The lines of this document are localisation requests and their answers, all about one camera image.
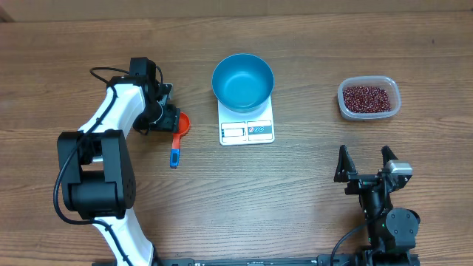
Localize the red scoop blue handle tip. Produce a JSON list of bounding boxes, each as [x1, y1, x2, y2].
[[169, 112, 191, 168]]

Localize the blue bowl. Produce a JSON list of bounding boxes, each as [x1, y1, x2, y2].
[[211, 53, 276, 113]]

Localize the clear plastic container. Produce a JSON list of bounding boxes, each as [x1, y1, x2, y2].
[[337, 75, 402, 120]]

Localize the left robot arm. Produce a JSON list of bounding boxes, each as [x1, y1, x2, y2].
[[52, 57, 180, 265]]

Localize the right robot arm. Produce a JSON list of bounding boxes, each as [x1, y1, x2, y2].
[[330, 145, 421, 265]]

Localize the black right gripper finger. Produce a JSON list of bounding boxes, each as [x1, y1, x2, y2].
[[381, 146, 398, 166], [333, 145, 358, 183]]

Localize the white digital kitchen scale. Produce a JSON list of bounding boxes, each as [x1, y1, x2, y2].
[[218, 98, 275, 146]]

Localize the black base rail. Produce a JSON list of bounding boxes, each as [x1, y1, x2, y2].
[[92, 253, 421, 266]]

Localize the red beans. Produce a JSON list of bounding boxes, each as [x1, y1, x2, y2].
[[342, 86, 391, 113]]

